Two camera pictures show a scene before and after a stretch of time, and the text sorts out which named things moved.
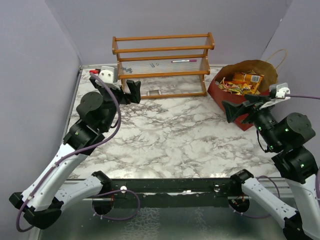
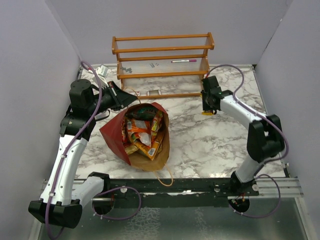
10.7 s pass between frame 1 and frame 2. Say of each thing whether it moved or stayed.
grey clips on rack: stayed
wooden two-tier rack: stayed
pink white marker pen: stayed
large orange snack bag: moved
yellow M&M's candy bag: moved
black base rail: stayed
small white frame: stayed
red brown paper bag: moved
